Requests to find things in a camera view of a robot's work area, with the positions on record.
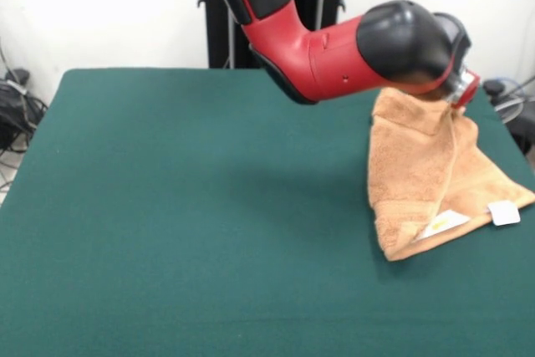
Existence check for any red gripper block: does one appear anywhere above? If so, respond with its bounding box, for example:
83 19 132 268
449 67 482 110

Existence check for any orange terry towel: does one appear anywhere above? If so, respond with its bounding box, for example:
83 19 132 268
365 87 535 263

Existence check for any dark green table cloth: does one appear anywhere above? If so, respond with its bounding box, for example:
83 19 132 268
0 67 535 357

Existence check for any tangle of black cables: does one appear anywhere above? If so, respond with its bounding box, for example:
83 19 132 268
0 38 49 191
482 76 535 157

